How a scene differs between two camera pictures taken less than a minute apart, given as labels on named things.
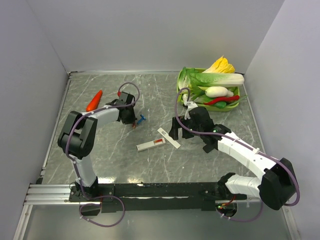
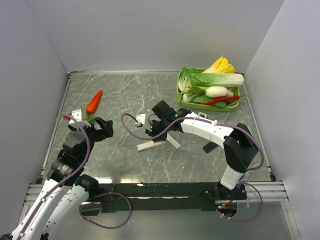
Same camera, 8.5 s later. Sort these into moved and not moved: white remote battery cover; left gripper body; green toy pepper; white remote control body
Moved: left gripper body
Not moved: green toy pepper; white remote control body; white remote battery cover
